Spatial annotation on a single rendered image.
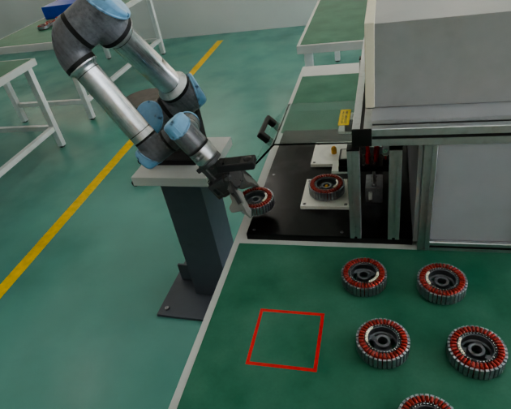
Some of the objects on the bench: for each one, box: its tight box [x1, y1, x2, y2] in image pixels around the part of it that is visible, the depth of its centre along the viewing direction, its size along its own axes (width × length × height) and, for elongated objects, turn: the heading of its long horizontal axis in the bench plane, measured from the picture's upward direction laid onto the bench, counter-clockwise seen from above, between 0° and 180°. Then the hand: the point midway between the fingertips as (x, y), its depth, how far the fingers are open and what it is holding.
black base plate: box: [247, 144, 413, 245], centre depth 154 cm, size 47×64×2 cm
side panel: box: [416, 143, 511, 254], centre depth 110 cm, size 28×3×32 cm, turn 89°
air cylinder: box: [365, 174, 383, 203], centre depth 139 cm, size 5×8×6 cm
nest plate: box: [300, 179, 349, 209], centre depth 144 cm, size 15×15×1 cm
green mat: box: [177, 243, 511, 409], centre depth 99 cm, size 94×61×1 cm, turn 89°
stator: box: [308, 174, 345, 201], centre depth 143 cm, size 11×11×4 cm
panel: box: [407, 145, 423, 242], centre depth 138 cm, size 1×66×30 cm, turn 179°
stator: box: [356, 318, 410, 369], centre depth 98 cm, size 11×11×4 cm
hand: (257, 202), depth 139 cm, fingers closed on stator, 13 cm apart
